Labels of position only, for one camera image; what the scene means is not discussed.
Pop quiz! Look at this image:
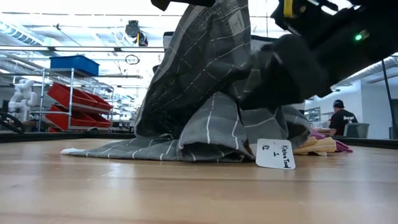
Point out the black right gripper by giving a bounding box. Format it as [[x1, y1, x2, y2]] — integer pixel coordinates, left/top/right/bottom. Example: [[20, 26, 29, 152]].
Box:
[[239, 0, 398, 110]]

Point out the orange checked towel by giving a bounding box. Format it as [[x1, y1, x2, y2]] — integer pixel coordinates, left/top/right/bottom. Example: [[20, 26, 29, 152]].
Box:
[[294, 136, 337, 156]]

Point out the grey checked towel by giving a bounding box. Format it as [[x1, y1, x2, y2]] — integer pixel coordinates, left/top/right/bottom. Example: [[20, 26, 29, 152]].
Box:
[[60, 0, 312, 163]]

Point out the purple cloth towel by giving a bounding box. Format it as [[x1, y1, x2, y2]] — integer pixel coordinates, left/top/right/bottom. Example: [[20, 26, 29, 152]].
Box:
[[310, 128, 354, 153]]

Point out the white jointed robot arm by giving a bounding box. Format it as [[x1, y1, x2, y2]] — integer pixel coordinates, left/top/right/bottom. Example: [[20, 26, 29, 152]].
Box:
[[7, 79, 38, 122]]

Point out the black ceiling-hung device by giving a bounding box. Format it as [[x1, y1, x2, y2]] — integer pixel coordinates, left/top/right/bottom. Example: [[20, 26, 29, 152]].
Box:
[[125, 20, 149, 47]]

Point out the person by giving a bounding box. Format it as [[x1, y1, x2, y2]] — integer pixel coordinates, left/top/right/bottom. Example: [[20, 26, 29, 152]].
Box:
[[328, 99, 358, 137]]

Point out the white paper label tag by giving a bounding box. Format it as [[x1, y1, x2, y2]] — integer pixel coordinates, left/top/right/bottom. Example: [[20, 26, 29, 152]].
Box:
[[255, 138, 296, 170]]

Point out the grey chair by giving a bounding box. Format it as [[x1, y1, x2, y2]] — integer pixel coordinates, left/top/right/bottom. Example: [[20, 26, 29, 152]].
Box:
[[343, 123, 371, 139]]

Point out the blue plastic storage bin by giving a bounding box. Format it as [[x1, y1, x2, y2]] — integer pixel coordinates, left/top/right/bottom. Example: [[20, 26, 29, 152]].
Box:
[[49, 55, 100, 77]]

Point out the thin black pole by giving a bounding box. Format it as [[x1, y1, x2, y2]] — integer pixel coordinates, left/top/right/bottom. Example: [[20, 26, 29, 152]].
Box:
[[381, 58, 396, 140]]

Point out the metal wire shelf rack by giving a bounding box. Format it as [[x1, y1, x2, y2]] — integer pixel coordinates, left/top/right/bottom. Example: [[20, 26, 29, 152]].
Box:
[[30, 67, 144, 133]]

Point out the thick black cable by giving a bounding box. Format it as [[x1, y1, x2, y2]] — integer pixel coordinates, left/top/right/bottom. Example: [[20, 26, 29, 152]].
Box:
[[0, 111, 27, 134]]

